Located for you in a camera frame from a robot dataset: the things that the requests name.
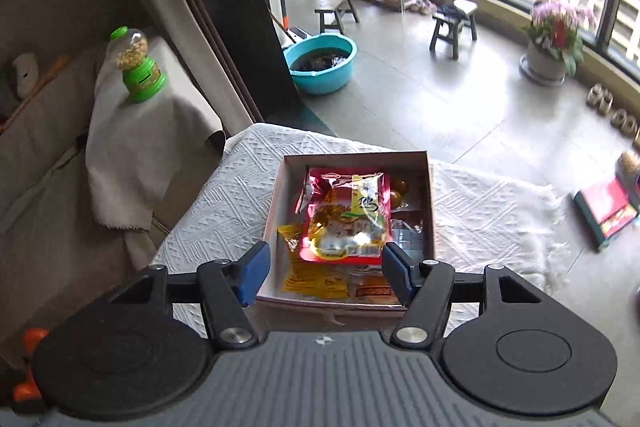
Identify clear pack yellow pastries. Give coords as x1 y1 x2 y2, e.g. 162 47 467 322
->
390 176 421 212

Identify yellow snack bag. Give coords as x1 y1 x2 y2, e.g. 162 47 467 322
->
278 223 349 300

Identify dark red chicken snack bag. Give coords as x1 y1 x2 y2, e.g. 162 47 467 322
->
296 167 390 265

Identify blue white snack packet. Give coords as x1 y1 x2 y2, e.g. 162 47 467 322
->
390 219 424 259

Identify pink cardboard box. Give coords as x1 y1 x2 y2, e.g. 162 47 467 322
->
257 152 435 317

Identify white textured tablecloth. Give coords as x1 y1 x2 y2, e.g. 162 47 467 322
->
154 124 574 329

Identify beige throw cloth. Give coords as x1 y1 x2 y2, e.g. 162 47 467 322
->
86 37 226 231

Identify red book on floor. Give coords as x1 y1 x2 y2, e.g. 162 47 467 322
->
573 178 639 251

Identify orange plastic chair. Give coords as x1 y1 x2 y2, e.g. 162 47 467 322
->
12 327 49 404

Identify green gumball dispenser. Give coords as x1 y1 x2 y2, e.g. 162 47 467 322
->
107 26 166 103

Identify teal plastic basin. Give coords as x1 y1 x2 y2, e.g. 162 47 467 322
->
283 32 358 95

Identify dark wooden stool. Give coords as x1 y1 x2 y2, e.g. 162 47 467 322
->
430 0 478 61

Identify pink flower pot plant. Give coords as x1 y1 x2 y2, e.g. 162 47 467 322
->
521 0 597 87

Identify white plush toy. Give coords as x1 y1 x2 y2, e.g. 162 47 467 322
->
12 52 39 100

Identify beige sofa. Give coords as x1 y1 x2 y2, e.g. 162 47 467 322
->
1 0 150 365

